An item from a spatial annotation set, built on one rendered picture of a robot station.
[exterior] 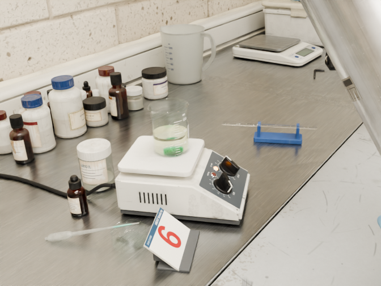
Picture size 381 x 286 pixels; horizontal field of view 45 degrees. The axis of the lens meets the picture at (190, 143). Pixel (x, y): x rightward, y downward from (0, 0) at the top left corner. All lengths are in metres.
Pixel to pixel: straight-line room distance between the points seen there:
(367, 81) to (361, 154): 0.57
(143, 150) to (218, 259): 0.23
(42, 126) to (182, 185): 0.39
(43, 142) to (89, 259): 0.38
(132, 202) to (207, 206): 0.12
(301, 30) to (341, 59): 1.34
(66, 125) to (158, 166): 0.38
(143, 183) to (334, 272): 0.30
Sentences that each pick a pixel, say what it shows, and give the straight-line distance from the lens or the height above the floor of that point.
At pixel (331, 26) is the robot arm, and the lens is 0.41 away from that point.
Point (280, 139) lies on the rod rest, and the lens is 0.98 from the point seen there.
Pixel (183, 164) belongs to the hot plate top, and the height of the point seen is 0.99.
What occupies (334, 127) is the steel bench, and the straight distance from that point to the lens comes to 1.08.
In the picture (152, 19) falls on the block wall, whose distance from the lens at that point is 1.46.
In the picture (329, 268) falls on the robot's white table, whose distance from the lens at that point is 0.67.
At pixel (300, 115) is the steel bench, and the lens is 1.13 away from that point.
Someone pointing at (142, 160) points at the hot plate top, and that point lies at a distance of 0.74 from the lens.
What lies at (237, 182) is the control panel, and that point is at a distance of 0.77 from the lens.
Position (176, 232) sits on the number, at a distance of 0.69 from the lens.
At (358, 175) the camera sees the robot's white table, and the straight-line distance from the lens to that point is 0.89.
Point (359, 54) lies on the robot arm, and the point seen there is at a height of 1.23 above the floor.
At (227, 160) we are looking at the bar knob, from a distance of 0.77.
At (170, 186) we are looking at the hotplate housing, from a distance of 0.71.
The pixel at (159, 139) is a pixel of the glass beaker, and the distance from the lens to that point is 0.73.
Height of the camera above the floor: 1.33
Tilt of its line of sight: 26 degrees down
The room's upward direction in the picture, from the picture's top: 2 degrees counter-clockwise
